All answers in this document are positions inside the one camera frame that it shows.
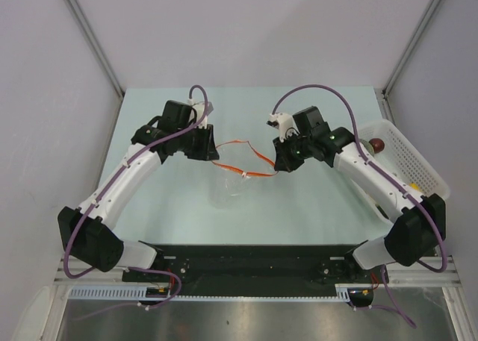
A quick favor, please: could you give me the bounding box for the green melon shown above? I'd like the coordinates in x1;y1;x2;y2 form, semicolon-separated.
359;139;375;156

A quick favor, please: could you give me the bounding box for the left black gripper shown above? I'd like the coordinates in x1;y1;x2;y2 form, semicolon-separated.
176;122;219;161

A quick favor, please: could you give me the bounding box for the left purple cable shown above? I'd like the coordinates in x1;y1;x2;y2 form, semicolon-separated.
63;84;210;322

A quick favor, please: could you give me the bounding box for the white cable duct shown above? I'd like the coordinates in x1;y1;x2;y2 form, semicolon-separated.
69;285;372;304

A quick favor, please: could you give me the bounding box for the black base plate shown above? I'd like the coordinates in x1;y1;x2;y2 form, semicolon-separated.
122;245;380;296

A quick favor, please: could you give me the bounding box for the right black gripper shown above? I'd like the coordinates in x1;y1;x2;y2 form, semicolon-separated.
273;131;313;172

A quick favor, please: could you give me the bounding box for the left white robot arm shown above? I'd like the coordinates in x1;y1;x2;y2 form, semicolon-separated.
58;100;219;281

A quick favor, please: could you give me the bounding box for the white plastic basket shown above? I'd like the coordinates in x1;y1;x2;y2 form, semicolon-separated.
354;119;451;219

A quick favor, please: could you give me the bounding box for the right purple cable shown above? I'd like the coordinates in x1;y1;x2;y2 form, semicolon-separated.
270;83;449;329

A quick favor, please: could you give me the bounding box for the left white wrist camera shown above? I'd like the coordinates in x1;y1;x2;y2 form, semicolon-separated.
187;98;214;129

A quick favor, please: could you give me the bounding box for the dark red plum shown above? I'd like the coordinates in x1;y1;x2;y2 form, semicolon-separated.
369;138;385;154

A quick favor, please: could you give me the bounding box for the purple cable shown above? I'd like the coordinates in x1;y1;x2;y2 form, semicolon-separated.
270;83;449;329
63;84;210;322

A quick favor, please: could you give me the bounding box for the clear zip top bag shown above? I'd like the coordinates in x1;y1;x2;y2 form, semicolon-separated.
209;140;277;209

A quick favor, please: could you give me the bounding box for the green avocado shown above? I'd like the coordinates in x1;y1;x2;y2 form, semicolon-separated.
376;204;388;219

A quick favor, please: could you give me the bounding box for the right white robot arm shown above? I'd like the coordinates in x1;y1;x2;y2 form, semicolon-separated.
267;107;446;282

